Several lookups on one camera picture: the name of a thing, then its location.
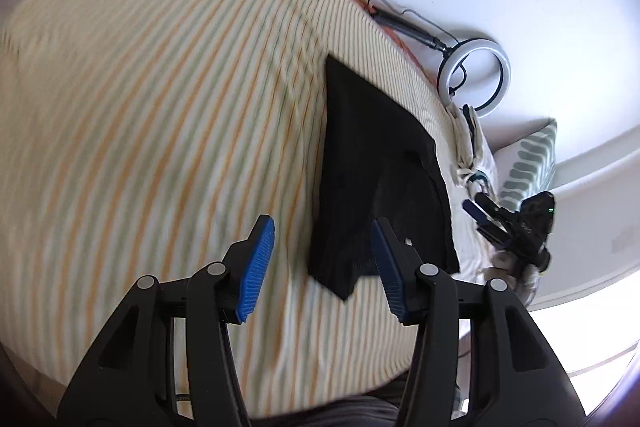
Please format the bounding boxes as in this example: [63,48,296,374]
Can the black t-shirt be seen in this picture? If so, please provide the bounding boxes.
[307,56,460,300]

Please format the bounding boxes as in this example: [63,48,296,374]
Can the right gloved hand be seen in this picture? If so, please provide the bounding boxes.
[484,251,540,308]

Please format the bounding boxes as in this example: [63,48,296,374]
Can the green white striped pillow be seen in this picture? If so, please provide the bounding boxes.
[494,119,558,211]

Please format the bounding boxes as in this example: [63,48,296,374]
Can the yellow striped blanket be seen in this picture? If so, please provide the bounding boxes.
[1,0,456,417]

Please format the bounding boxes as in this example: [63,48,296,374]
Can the white ring light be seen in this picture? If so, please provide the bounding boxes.
[437,38,511,118]

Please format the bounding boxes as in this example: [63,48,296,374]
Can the black ring light stand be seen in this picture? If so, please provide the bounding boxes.
[367,0,449,55]

